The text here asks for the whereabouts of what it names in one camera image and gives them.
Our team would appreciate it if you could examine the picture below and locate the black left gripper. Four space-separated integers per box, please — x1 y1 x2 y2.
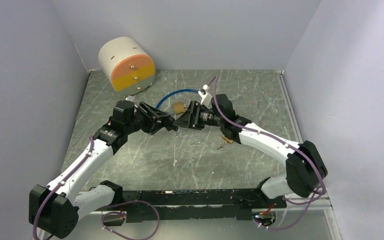
124 101 170 135

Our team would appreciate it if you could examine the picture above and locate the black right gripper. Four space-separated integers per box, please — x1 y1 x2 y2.
173 100 224 130

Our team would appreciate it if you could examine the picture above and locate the blue cable lock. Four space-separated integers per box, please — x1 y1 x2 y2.
155 88 201 110

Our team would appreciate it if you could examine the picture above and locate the long shackle brass padlock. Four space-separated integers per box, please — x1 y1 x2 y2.
221 135 234 144

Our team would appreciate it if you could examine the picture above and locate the black padlock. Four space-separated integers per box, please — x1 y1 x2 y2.
161 116 178 132

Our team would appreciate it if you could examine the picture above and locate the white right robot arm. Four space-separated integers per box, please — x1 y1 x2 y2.
174 94 328 208

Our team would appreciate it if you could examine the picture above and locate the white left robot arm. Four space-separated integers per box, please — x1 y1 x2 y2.
29 100 178 240

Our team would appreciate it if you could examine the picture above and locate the beige cylinder drawer box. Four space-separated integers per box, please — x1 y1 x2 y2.
98 36 156 96

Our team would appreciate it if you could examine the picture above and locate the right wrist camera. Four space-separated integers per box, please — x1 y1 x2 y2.
198 84 213 107

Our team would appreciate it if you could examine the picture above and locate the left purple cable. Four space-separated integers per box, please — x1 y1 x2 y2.
101 198 162 240

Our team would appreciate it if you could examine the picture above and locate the purple cable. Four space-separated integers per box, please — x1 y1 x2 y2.
101 198 162 240
253 188 328 232

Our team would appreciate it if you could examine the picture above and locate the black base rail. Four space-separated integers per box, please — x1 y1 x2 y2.
100 188 287 223

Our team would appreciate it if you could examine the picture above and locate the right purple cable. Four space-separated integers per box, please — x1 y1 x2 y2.
253 188 328 232

